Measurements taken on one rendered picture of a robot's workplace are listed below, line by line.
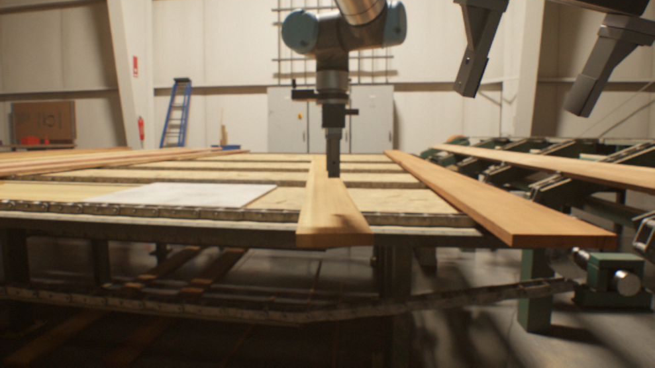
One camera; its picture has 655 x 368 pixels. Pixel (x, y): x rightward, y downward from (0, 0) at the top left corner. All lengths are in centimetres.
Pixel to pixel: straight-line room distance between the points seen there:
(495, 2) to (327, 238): 48
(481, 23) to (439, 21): 713
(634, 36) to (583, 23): 800
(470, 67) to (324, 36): 34
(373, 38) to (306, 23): 12
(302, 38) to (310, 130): 586
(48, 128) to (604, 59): 1000
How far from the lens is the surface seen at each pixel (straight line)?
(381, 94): 642
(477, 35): 35
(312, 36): 62
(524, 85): 679
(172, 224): 101
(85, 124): 963
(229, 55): 777
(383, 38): 59
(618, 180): 147
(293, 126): 652
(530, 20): 686
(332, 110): 68
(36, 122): 1030
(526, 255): 214
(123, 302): 128
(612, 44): 43
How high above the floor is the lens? 106
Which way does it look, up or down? 5 degrees down
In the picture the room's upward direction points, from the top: straight up
